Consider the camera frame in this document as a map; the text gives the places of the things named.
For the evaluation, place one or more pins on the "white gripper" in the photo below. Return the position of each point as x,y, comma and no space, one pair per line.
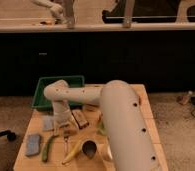
64,122

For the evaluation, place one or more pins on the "metal fork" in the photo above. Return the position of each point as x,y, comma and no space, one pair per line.
66,137

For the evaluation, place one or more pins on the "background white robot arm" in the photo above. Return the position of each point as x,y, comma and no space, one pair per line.
55,9

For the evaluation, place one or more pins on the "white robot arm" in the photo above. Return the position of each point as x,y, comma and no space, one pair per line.
130,143

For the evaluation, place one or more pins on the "grey cloth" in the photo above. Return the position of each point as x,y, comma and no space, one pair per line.
48,123

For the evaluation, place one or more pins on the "brown chocolate bar box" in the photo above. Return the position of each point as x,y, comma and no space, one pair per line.
80,118

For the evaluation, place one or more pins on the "yellow banana toy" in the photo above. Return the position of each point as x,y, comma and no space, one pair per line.
73,152

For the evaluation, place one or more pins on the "green cucumber toy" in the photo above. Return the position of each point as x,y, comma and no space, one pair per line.
44,157

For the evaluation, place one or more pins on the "metal cup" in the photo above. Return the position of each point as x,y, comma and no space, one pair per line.
89,148

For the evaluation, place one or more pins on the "blue sponge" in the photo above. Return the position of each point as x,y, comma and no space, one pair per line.
33,145

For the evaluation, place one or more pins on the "green lettuce toy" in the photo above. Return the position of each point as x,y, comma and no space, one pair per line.
101,128

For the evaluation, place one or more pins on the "white paper cup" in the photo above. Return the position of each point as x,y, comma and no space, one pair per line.
107,155

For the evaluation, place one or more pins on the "black chair wheel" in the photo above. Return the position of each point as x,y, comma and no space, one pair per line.
11,136

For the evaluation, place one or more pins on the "wooden shelf rail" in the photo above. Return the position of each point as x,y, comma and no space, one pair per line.
19,16

